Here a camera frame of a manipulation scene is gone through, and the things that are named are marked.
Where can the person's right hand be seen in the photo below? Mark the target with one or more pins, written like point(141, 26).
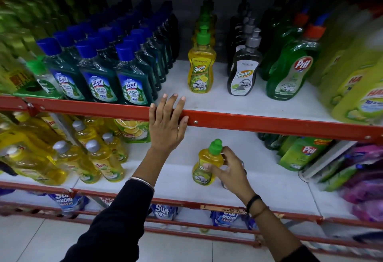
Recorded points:
point(236, 178)

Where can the person's left hand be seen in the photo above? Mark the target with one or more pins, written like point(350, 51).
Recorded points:
point(166, 130)

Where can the person's right thumb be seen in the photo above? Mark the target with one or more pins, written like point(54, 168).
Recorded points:
point(213, 170)

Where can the person's left little finger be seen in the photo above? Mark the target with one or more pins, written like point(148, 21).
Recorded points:
point(152, 113)

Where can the person's left thumb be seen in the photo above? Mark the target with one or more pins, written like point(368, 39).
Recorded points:
point(184, 127)

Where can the person's left middle finger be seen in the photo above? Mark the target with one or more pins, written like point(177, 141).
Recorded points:
point(171, 104)

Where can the yellow green-capped dish soap bottle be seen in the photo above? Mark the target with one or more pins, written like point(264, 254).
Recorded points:
point(206, 158)

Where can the person's right forearm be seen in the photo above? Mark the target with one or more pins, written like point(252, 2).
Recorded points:
point(278, 234)

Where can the person's left forearm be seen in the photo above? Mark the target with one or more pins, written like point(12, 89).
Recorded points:
point(119, 220)

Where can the green lemon print pouch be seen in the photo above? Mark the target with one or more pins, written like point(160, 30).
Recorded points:
point(133, 130)

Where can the row of yellow pump bottles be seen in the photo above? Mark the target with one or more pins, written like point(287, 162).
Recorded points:
point(202, 70)

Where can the black wristband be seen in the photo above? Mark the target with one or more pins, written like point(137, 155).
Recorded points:
point(253, 202)

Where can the rows of blue-capped cleaner bottles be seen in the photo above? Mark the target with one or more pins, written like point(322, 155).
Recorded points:
point(98, 82)

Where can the brown thread wristband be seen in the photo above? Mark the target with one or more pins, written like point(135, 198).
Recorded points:
point(261, 211)

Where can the dark green bottles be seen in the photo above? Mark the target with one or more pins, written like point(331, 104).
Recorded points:
point(270, 141)

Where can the silver bangle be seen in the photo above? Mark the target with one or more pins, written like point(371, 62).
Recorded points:
point(144, 181)

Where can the row of dark grey-pump bottles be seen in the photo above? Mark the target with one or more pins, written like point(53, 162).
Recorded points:
point(244, 74)

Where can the green red-label refill pouch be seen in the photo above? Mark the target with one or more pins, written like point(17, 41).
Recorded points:
point(300, 154)

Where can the grey metal shelf divider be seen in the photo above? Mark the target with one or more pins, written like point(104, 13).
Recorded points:
point(64, 128)

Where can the small clear green-capped bottle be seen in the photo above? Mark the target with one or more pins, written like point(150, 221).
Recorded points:
point(45, 80)

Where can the white shelf divider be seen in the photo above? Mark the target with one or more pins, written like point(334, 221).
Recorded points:
point(329, 160)

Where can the row of green orange-capped bottles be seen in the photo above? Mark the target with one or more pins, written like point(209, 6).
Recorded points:
point(290, 76)

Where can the group of yellow grey-capped bottles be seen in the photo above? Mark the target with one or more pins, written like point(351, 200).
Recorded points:
point(39, 163)

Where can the green cardboard box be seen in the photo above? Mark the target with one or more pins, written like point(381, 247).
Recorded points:
point(30, 91)

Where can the light green refill pouches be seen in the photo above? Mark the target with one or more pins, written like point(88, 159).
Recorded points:
point(341, 178)

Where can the pile of purple pouches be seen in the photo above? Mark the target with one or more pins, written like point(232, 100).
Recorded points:
point(365, 190)

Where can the group of lime green bottles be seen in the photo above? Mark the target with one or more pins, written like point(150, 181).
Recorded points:
point(359, 91)

